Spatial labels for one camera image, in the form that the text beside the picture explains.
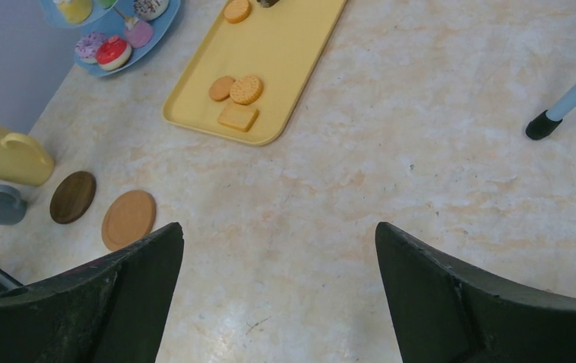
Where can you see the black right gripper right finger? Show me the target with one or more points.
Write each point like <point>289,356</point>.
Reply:
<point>446,310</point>

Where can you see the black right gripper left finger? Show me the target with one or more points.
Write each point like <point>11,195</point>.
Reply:
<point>111,309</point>

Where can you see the red frosted donut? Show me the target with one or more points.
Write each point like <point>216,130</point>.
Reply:
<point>113,53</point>

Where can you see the purple sprinkled donut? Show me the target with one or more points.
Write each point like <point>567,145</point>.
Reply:
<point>87,47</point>

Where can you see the pink cupcake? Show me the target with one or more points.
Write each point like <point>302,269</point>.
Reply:
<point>137,32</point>

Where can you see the chocolate drizzle sprinkle donut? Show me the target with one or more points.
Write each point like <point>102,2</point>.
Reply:
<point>150,9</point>

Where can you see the green frosted donut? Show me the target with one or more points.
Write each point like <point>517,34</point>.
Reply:
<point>105,3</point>

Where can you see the round orange biscuit top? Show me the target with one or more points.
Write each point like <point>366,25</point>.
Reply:
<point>237,10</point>

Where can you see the round orange biscuit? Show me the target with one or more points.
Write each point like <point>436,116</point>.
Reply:
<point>237,10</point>
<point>220,88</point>
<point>246,90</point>

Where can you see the chocolate swirl roll cake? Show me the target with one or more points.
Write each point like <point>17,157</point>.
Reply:
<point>267,3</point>

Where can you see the yellow cream puff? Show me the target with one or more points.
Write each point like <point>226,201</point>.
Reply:
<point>74,11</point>

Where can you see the light brown round coaster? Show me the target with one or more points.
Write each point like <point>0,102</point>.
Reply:
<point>129,218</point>

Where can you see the dark brown round coaster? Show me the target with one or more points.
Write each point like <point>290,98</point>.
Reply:
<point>72,197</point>

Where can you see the square orange biscuit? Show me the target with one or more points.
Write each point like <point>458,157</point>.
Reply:
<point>238,117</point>

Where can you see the round orange biscuit lower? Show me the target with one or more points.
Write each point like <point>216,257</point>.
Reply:
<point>220,88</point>

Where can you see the round orange biscuit right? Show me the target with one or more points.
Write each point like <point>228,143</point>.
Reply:
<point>246,90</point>

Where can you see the yellow serving tray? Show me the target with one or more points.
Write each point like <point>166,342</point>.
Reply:
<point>281,45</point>

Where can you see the blue three-tier cake stand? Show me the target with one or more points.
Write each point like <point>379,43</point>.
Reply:
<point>111,22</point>

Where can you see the yellow handled cream mug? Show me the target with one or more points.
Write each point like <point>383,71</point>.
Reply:
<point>23,160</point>

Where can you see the blue camera tripod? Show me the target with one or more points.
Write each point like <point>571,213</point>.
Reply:
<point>545,123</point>

